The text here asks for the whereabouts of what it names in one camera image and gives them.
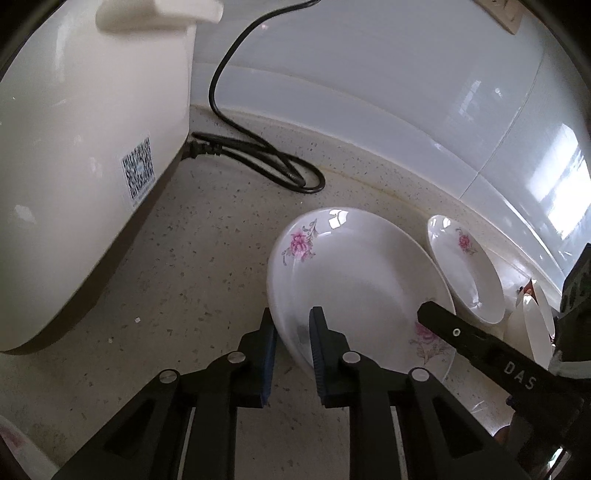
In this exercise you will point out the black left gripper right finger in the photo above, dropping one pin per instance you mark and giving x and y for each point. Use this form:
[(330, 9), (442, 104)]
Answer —
[(402, 425)]

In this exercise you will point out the large floral white plate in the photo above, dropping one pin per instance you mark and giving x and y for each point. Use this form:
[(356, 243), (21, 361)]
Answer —
[(369, 276)]

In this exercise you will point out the small floral white plate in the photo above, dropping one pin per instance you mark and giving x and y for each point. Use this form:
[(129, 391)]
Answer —
[(468, 270)]

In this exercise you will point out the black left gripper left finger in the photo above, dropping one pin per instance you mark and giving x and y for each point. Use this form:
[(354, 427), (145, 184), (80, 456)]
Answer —
[(183, 426)]

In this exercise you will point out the beige wall socket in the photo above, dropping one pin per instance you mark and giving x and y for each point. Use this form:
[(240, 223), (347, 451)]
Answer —
[(508, 13)]

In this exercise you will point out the white rice cooker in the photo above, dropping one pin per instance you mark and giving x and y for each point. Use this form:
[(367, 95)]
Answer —
[(95, 99)]

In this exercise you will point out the floral plate at corner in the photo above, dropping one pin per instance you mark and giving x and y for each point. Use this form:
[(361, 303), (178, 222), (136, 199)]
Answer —
[(34, 462)]

